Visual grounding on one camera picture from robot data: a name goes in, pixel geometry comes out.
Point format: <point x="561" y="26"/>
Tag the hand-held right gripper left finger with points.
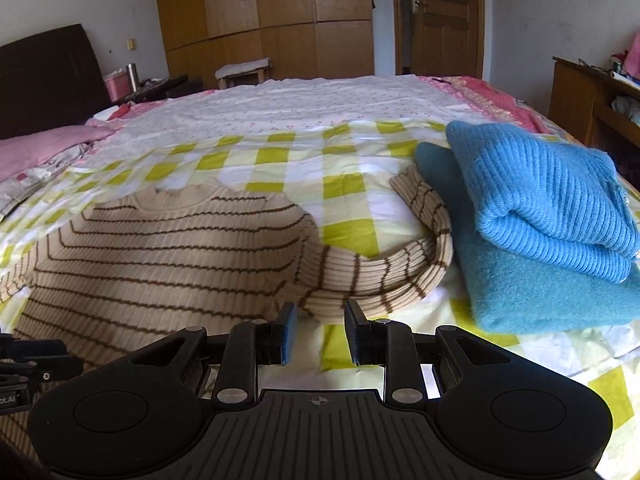
<point x="288" y="337"/>

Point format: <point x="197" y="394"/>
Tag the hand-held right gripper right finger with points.
<point x="356" y="337"/>

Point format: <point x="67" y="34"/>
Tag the beige brown-striped knit sweater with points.
<point x="150" y="260"/>

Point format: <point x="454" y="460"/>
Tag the yellow white checked bed sheet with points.
<point x="345" y="195"/>

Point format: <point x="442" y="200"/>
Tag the teal folded fleece sweater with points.
<point x="525" y="295"/>

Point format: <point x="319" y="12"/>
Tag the grey printed pillow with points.
<point x="30" y="185"/>

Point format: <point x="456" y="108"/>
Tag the pink pillow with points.
<point x="45" y="147"/>

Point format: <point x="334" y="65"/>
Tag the white floral bed sheet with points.
<point x="300" y="105"/>

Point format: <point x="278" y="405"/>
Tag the light blue ribbed knit sweater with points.
<point x="545" y="195"/>

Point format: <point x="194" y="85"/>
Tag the wooden stool with white cushion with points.
<point x="245" y="67"/>

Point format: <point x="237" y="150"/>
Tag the dark nightstand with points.
<point x="160" y="87"/>

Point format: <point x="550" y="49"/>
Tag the pink storage box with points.
<point x="115" y="87"/>

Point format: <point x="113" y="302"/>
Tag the steel thermos bottle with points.
<point x="133" y="76"/>

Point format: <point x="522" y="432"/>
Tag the wooden door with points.
<point x="445" y="25"/>

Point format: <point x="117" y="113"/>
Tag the wooden desk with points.
<point x="575" y="95"/>

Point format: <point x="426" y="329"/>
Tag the wooden wardrobe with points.
<point x="260" y="5"/>

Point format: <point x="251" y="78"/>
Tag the yellowed wall switch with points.
<point x="131" y="44"/>

